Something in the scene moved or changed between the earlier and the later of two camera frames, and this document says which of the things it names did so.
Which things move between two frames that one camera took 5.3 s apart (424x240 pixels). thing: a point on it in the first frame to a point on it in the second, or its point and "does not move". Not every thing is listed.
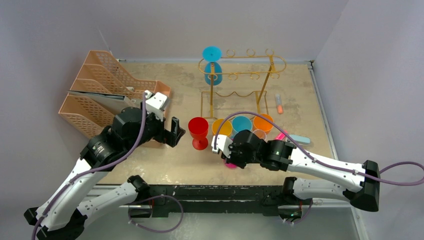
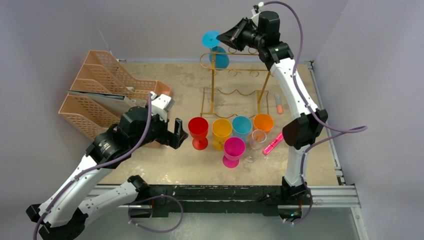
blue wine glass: [212, 54] to [218, 58]
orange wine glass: [260, 123] does not move
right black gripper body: [232, 156] to [242, 36]
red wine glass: [198, 127] does not move
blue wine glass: [240, 123] does not move
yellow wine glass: [226, 128] does not move
